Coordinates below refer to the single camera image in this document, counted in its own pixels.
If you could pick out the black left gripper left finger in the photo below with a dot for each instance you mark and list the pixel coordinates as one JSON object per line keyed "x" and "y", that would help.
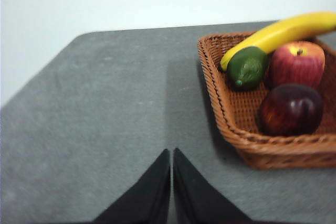
{"x": 149, "y": 195}

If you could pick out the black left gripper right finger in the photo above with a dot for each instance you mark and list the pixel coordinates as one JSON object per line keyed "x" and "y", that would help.
{"x": 194, "y": 197}

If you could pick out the dark red plum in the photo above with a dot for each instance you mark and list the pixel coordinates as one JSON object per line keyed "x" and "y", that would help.
{"x": 291, "y": 111}

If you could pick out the brown wicker basket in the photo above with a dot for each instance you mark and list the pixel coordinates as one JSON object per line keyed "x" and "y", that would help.
{"x": 236, "y": 108}

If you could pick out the green avocado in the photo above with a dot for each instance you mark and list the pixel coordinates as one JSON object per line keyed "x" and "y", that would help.
{"x": 248, "y": 68}

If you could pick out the red apple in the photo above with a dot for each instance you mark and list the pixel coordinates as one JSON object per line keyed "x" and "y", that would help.
{"x": 296, "y": 66}

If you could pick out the yellow banana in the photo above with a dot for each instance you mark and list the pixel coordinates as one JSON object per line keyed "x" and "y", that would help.
{"x": 283, "y": 31}

